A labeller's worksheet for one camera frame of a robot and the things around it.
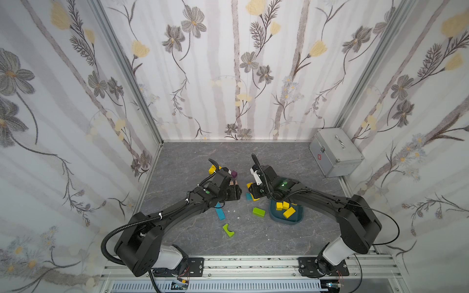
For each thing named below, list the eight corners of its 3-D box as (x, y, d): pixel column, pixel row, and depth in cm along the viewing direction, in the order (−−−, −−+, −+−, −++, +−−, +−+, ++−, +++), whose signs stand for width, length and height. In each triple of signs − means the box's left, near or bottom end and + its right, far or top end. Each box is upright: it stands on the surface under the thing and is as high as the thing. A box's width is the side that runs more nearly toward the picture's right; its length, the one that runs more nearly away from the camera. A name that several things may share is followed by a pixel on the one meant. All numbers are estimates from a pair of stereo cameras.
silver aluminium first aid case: (325, 179, 104) (337, 162, 92) (305, 146, 122) (313, 127, 109) (351, 175, 106) (367, 157, 93) (329, 142, 123) (339, 124, 111)
